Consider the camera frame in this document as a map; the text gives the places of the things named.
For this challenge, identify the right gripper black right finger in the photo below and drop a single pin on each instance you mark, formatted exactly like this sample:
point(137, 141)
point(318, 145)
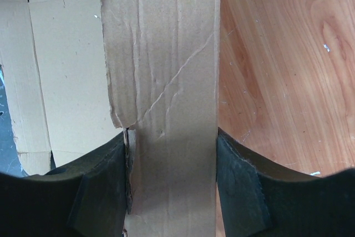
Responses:
point(259, 197)

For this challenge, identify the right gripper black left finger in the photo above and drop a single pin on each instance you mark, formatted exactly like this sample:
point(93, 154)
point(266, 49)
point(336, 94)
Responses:
point(86, 197)

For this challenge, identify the cardboard box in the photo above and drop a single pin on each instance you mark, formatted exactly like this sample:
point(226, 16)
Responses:
point(80, 72)

